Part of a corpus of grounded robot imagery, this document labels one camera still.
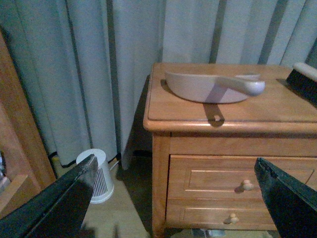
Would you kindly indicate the grey curtain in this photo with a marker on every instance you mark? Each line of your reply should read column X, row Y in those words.
column 83, row 63

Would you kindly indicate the lower drawer with knob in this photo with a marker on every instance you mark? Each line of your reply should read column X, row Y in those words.
column 223, row 214

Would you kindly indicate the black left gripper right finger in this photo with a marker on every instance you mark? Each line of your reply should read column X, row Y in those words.
column 292, row 204

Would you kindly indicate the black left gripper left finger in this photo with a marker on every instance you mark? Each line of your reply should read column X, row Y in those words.
column 59, row 210

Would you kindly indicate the beige plastic dustpan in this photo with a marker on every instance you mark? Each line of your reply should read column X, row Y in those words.
column 214, row 89

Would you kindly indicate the upper drawer with knob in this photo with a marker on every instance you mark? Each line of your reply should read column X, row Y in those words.
column 211, row 177

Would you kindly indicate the wooden nightstand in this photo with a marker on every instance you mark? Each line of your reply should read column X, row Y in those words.
column 277, row 125

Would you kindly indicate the white cylindrical air purifier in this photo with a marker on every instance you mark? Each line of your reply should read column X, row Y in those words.
column 103, row 186

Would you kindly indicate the drawer with knob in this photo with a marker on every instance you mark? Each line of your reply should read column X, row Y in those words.
column 223, row 214
column 211, row 177

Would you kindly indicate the wooden furniture at left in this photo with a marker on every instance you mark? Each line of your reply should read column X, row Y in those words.
column 26, row 163

